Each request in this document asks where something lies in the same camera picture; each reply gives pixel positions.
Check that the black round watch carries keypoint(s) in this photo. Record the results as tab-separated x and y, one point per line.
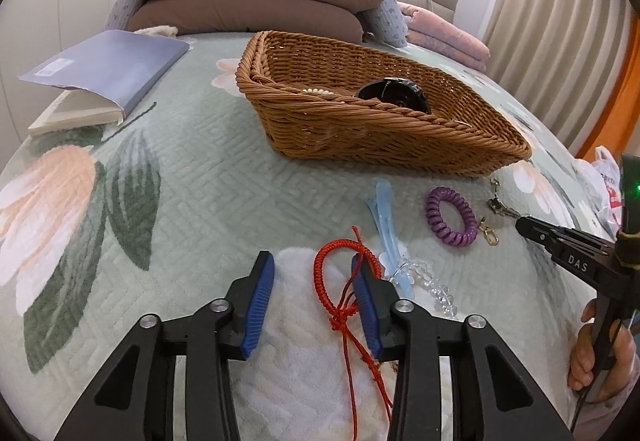
401	92

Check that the beige curtain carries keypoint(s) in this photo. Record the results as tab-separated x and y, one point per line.
560	59

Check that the floral green bedspread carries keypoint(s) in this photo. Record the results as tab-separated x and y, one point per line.
206	193

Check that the blue grey book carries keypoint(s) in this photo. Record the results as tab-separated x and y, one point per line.
103	78

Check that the person's right hand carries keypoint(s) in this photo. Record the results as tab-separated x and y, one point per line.
612	373

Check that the brown wicker basket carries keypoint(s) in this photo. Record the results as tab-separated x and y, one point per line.
303	89

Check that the light blue hair clip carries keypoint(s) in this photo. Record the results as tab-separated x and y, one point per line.
395	268

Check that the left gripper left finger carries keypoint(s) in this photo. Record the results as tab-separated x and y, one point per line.
249	298

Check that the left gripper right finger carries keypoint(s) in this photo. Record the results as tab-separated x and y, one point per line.
375	298

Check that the pink folded blanket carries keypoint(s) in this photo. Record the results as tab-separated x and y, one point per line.
434	33

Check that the cream knitted item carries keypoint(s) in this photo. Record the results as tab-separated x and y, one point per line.
162	31

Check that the white plastic bag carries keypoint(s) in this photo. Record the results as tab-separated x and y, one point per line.
600	180

